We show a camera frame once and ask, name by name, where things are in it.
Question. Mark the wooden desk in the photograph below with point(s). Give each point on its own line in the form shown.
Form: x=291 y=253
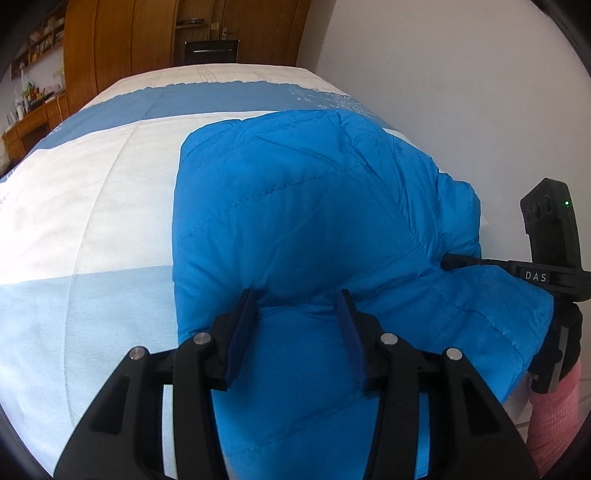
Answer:
x=27 y=129

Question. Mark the wooden wardrobe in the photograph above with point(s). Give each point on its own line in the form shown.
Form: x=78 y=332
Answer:
x=120 y=41

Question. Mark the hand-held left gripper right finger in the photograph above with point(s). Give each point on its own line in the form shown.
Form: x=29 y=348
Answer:
x=353 y=341

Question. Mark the clutter of bottles on desk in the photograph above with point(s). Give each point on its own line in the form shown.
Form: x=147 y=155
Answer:
x=32 y=94

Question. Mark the person's right forearm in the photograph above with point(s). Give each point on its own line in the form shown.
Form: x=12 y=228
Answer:
x=554 y=415

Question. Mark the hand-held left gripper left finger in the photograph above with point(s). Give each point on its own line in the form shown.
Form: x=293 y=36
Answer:
x=238 y=341

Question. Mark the wooden wall shelf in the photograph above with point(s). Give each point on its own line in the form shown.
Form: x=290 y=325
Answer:
x=44 y=41

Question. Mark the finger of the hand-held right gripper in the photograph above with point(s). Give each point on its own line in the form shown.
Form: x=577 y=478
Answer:
x=475 y=263

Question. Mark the bed with blue white blanket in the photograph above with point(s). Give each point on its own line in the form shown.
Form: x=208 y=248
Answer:
x=92 y=207

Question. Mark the blue puffer jacket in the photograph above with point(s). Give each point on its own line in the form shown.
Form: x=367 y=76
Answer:
x=300 y=207

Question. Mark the wooden door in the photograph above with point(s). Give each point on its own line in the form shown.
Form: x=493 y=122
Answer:
x=272 y=27

